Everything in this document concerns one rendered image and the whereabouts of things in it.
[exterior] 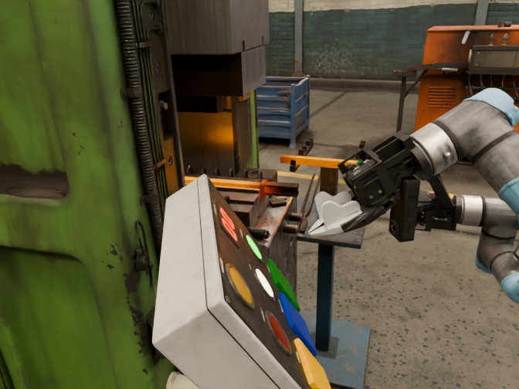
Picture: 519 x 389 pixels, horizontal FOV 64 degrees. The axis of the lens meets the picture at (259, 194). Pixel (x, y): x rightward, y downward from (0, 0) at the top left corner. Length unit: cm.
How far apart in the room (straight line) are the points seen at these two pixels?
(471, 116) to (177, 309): 51
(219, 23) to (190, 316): 64
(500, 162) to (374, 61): 799
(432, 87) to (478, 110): 374
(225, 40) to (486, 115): 50
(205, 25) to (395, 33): 771
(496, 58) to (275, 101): 218
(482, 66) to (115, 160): 381
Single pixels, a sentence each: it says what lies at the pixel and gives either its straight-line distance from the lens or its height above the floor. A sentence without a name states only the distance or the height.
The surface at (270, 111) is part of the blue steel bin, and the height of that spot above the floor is 41.
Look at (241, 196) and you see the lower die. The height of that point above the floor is 99.
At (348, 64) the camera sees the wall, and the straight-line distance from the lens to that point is 874.
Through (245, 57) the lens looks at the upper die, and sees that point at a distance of 97.
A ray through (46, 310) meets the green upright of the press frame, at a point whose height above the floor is 79.
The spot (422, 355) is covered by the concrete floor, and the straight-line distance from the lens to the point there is 213.
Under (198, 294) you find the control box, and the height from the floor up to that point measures 119.
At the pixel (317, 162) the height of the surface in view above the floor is 96.
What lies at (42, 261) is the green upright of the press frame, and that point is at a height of 94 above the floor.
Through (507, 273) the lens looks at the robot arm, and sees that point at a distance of 107.
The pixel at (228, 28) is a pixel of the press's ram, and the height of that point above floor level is 141.
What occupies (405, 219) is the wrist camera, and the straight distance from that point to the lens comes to 71.
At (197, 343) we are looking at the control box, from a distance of 42.
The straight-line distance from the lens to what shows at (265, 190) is 114.
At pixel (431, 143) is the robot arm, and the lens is 68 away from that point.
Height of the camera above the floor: 144
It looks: 24 degrees down
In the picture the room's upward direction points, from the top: 2 degrees counter-clockwise
